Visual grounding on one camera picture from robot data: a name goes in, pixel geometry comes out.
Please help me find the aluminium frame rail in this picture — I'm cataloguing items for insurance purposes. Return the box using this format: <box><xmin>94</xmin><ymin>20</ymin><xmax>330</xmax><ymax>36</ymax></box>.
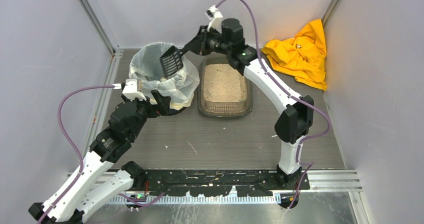
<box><xmin>122</xmin><ymin>170</ymin><xmax>363</xmax><ymax>207</ymax></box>

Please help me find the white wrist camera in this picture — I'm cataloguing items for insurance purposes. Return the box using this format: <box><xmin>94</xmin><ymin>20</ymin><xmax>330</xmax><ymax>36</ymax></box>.
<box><xmin>205</xmin><ymin>5</ymin><xmax>223</xmax><ymax>31</ymax></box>
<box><xmin>113</xmin><ymin>78</ymin><xmax>147</xmax><ymax>101</ymax></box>

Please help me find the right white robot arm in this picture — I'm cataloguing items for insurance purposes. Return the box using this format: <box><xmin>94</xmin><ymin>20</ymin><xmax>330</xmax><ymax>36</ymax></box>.
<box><xmin>180</xmin><ymin>18</ymin><xmax>314</xmax><ymax>185</ymax></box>

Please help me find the black litter scoop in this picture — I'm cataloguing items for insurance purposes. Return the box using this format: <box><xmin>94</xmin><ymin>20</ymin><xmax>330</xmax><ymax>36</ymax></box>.
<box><xmin>159</xmin><ymin>45</ymin><xmax>184</xmax><ymax>78</ymax></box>

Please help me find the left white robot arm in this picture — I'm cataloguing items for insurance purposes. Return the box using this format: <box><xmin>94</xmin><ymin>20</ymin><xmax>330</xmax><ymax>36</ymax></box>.
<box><xmin>28</xmin><ymin>90</ymin><xmax>171</xmax><ymax>224</ymax></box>

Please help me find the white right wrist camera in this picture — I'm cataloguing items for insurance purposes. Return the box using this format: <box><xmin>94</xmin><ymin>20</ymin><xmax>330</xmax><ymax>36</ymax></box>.
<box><xmin>205</xmin><ymin>5</ymin><xmax>223</xmax><ymax>31</ymax></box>

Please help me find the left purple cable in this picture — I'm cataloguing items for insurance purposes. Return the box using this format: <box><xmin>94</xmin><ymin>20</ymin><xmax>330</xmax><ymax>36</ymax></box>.
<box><xmin>36</xmin><ymin>85</ymin><xmax>167</xmax><ymax>224</ymax></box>

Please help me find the yellow cloth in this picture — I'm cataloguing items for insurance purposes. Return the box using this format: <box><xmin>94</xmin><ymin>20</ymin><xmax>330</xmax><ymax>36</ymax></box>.
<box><xmin>261</xmin><ymin>19</ymin><xmax>328</xmax><ymax>91</ymax></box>

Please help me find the translucent white bin liner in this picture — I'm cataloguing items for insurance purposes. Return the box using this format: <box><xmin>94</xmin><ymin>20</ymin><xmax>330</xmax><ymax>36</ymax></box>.
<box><xmin>128</xmin><ymin>41</ymin><xmax>201</xmax><ymax>111</ymax></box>

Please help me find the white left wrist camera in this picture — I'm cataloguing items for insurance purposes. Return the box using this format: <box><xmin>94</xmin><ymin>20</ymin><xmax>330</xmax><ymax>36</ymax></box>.
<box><xmin>113</xmin><ymin>78</ymin><xmax>147</xmax><ymax>101</ymax></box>

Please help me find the beige cat litter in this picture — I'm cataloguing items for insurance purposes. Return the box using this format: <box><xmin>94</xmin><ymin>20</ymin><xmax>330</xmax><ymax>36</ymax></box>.
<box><xmin>203</xmin><ymin>63</ymin><xmax>247</xmax><ymax>103</ymax></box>

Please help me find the brown plastic litter box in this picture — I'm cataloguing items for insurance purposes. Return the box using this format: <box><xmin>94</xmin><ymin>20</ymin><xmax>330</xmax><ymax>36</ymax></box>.
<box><xmin>197</xmin><ymin>53</ymin><xmax>253</xmax><ymax>118</ymax></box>

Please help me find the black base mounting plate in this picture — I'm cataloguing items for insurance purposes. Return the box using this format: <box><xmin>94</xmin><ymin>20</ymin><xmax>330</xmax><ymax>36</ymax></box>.
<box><xmin>130</xmin><ymin>169</ymin><xmax>310</xmax><ymax>197</ymax></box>

